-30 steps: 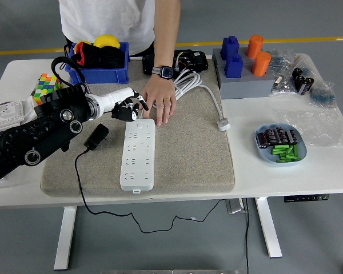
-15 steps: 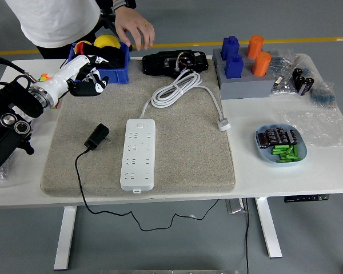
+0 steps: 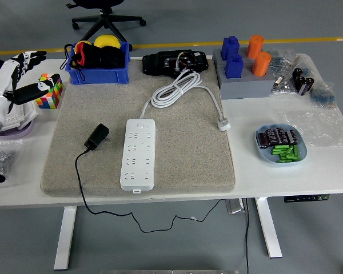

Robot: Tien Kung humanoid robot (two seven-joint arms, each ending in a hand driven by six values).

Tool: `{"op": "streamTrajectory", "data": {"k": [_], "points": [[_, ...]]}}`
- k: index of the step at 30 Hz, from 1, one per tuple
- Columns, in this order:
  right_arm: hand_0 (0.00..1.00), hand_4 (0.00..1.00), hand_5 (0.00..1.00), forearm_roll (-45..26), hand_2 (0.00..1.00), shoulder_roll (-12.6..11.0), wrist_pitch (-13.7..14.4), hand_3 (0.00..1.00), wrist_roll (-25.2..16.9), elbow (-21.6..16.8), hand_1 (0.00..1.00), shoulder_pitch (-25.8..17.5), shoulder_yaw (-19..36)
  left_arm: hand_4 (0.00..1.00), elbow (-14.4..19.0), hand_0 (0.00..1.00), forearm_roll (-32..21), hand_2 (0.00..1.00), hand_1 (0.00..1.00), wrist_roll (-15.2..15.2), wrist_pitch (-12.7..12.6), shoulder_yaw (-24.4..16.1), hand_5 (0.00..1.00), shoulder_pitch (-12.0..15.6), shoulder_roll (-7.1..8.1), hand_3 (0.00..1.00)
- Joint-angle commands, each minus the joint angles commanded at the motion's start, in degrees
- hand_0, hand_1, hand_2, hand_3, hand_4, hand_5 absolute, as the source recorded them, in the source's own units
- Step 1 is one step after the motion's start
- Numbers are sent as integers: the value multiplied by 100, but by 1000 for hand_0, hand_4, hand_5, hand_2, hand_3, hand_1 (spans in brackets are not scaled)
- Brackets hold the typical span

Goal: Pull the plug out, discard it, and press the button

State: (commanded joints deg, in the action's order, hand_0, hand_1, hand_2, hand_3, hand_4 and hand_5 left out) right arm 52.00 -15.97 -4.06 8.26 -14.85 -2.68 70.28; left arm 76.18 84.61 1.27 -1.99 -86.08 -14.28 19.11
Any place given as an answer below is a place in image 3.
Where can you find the light blue dish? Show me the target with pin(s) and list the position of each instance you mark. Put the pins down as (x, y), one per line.
(263, 155)

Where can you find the black capacitor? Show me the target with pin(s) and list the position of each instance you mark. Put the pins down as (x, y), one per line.
(280, 134)
(289, 137)
(295, 137)
(271, 135)
(263, 140)

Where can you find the plastic bag of metal parts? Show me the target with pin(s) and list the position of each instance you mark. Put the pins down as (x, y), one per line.
(286, 88)

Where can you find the plastic bag of blue resistors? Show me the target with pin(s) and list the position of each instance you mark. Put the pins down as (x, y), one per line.
(323, 95)

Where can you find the black office chair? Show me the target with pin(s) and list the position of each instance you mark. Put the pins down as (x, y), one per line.
(105, 21)

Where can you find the grey-brown mat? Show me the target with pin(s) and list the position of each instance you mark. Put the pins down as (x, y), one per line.
(188, 160)

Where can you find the plastic bag of black capacitors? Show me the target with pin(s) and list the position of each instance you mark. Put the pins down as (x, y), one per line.
(301, 80)

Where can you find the green cylinder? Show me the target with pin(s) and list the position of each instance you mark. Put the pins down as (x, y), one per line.
(279, 152)
(290, 150)
(287, 160)
(280, 148)
(295, 151)
(288, 156)

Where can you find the empty clear plastic bag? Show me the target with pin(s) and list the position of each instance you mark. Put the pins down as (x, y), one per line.
(317, 128)

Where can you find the black table control panel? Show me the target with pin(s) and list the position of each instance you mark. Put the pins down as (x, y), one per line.
(306, 198)

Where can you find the colourful puzzle cube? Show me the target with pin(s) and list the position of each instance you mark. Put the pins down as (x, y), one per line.
(52, 97)

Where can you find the white wall socket panel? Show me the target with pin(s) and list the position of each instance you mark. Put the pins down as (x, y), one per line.
(23, 112)

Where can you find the blue plastic bin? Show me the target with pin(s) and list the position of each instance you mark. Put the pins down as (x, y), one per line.
(103, 76)

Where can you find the blue block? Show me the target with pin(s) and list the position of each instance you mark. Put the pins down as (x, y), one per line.
(230, 47)
(234, 67)

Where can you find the grey metal box under table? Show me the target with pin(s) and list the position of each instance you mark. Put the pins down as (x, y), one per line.
(234, 207)

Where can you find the orange cylinder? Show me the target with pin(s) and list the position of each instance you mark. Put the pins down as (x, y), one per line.
(255, 45)
(261, 63)

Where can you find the white power strip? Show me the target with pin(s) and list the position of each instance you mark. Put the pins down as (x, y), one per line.
(138, 177)

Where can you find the white table leg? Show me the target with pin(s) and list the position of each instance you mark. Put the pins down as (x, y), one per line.
(65, 239)
(268, 228)

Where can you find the black and red cloth bag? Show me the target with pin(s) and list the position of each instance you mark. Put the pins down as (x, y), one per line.
(103, 58)

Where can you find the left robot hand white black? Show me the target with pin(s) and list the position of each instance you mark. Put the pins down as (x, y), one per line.
(3, 77)

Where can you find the plastic bag of blue parts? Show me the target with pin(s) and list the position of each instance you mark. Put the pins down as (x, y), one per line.
(281, 61)

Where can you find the grey block holder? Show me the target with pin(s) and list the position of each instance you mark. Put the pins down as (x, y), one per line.
(243, 57)
(245, 87)

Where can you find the yellow foam ball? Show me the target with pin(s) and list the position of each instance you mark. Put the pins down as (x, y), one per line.
(107, 40)

